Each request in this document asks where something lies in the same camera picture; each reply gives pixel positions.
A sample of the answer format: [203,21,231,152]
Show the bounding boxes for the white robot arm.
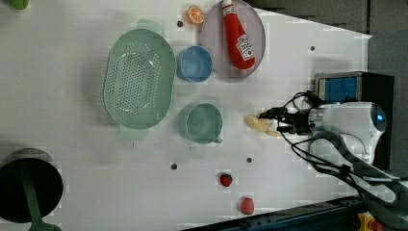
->
[258,102,407,231]

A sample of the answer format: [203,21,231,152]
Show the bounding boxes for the pink strawberry toy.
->
[240,197,255,215]

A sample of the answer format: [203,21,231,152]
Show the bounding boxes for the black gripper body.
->
[277,108,312,135]

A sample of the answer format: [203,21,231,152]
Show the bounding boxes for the red ketchup bottle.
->
[221,0,256,69]

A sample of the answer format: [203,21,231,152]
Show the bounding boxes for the black cup with spatula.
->
[0,148,64,223]

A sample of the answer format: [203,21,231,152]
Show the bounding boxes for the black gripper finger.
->
[258,108,283,119]

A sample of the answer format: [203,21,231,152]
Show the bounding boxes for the orange slice toy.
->
[186,6,204,25]

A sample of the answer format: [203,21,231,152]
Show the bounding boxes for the green colander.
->
[103,18,176,140]

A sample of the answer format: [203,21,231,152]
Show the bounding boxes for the grey oval plate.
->
[201,0,266,79]

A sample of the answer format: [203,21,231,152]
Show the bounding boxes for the green spatula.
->
[19,163,63,231]

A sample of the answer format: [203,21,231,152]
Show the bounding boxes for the blue bowl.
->
[176,45,214,83]

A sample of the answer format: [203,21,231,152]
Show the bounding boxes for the green mug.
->
[177,103,223,144]

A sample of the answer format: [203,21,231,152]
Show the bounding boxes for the black toaster oven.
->
[315,71,395,170]

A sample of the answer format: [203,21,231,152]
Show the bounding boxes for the peeled yellow banana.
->
[244,115,281,137]

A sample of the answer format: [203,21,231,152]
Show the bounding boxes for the red strawberry toy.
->
[219,173,233,187]

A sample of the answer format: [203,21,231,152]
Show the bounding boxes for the green pepper toy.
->
[10,0,30,10]

